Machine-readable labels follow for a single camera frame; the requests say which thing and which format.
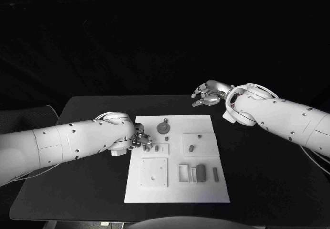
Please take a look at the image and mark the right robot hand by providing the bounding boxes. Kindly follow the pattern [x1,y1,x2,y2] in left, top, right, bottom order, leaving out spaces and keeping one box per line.
[190,79,235,108]

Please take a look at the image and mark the white task board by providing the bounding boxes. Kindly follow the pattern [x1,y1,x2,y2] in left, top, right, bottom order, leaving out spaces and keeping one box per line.
[124,114,230,204]

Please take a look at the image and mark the black mesh chair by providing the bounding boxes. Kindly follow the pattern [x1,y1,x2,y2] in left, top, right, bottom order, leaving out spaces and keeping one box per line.
[0,105,60,135]

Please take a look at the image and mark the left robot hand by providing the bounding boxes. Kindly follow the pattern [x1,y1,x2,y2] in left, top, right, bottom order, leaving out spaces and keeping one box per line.
[128,122,154,151]

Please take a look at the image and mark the large grey cylinder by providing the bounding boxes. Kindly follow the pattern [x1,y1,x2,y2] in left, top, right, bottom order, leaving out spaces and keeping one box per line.
[196,164,207,183]

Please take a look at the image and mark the grey gear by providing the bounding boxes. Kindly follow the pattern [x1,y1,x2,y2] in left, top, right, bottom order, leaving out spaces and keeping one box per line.
[157,122,171,135]

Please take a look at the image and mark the white cable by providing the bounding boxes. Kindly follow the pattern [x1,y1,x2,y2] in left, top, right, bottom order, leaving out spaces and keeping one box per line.
[93,112,121,120]
[298,145,330,176]
[7,162,63,182]

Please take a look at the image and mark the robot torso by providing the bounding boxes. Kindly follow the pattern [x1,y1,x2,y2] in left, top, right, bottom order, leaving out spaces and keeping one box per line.
[125,216,249,229]

